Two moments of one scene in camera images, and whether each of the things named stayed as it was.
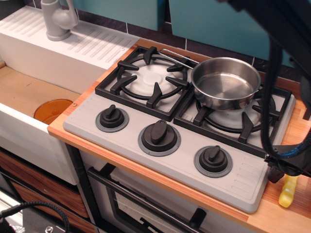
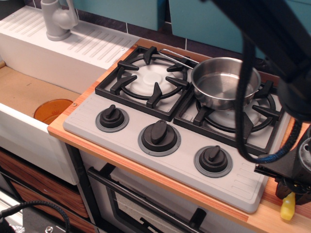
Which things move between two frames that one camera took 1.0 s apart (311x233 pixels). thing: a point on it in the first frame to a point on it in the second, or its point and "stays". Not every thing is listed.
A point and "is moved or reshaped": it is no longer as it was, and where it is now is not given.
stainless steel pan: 227,83 stays
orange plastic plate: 48,110 stays
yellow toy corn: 289,184 is moved or reshaped
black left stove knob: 112,120 stays
